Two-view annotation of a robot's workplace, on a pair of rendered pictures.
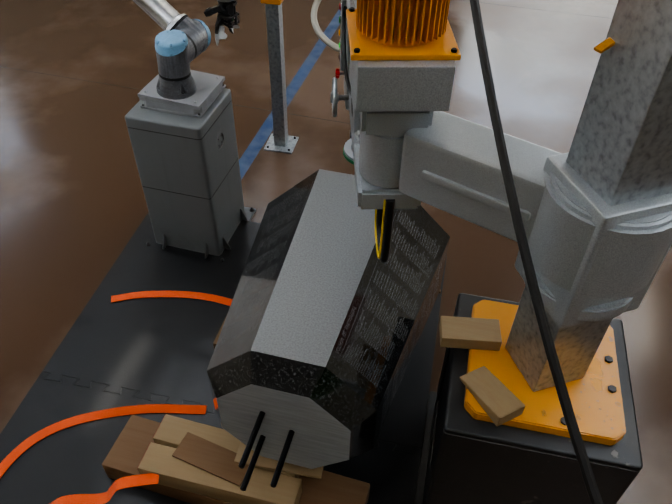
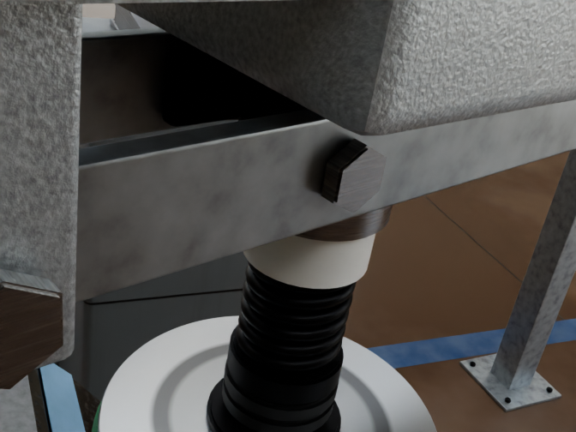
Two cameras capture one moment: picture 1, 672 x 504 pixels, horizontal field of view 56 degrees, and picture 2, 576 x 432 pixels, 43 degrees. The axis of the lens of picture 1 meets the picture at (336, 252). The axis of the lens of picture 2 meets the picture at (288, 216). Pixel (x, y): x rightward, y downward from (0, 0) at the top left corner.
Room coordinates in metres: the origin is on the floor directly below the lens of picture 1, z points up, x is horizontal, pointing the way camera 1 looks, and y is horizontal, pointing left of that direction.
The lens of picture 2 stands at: (2.05, -0.39, 1.25)
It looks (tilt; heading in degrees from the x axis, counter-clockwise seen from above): 28 degrees down; 48
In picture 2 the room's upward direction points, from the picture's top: 10 degrees clockwise
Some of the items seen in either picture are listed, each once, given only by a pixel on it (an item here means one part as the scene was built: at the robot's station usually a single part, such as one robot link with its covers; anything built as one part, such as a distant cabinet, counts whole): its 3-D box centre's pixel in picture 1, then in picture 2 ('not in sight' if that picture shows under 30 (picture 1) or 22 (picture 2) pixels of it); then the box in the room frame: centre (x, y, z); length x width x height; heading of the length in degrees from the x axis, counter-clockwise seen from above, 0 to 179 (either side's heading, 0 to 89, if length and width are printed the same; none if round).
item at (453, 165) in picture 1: (529, 194); not in sight; (1.38, -0.54, 1.41); 0.74 x 0.34 x 0.25; 56
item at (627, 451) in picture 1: (517, 426); not in sight; (1.27, -0.70, 0.37); 0.66 x 0.66 x 0.74; 78
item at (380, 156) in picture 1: (390, 145); not in sight; (1.63, -0.16, 1.39); 0.19 x 0.19 x 0.20
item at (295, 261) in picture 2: not in sight; (310, 225); (2.29, -0.13, 1.06); 0.07 x 0.07 x 0.04
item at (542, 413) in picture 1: (542, 365); not in sight; (1.27, -0.70, 0.76); 0.49 x 0.49 x 0.05; 78
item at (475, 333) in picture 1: (469, 333); not in sight; (1.37, -0.46, 0.81); 0.20 x 0.10 x 0.05; 86
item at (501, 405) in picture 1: (491, 391); not in sight; (1.13, -0.50, 0.80); 0.20 x 0.10 x 0.05; 28
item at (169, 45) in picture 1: (173, 53); not in sight; (2.77, 0.78, 1.10); 0.17 x 0.15 x 0.18; 161
